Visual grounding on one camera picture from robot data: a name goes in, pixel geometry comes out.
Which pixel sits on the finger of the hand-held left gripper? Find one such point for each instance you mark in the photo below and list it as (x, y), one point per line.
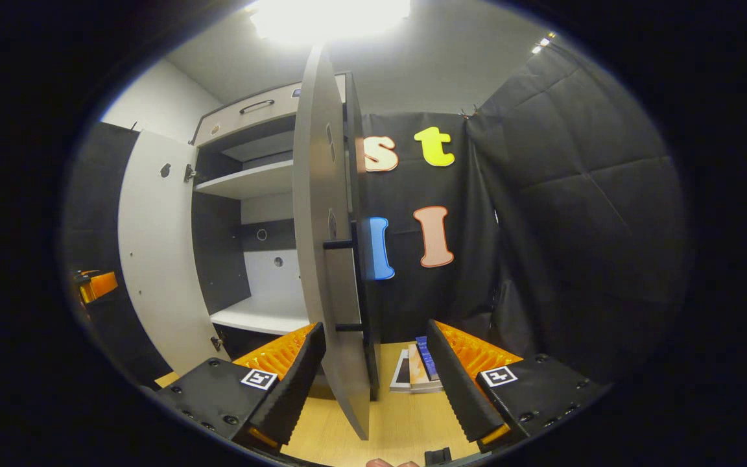
(101, 285)

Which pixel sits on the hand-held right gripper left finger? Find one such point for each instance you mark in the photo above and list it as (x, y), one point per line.
(296, 395)

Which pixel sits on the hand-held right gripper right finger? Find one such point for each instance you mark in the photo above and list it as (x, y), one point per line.
(458, 395)

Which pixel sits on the grey shoe cabinet door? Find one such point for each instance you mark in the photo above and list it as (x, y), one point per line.
(321, 194)
(159, 259)

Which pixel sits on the grey double-door shoe cabinet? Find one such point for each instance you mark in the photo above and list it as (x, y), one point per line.
(218, 253)

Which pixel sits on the grey cabinet drawer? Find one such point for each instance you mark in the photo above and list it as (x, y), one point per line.
(237, 117)

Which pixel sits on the beige cover book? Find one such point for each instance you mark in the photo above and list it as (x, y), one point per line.
(419, 379)

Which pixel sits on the blue cover book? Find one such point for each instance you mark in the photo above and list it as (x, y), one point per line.
(425, 353)

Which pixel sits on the black backdrop cloth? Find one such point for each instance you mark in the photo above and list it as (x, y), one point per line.
(574, 227)
(98, 194)

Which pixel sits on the small ceiling light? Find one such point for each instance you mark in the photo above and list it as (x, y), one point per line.
(542, 43)

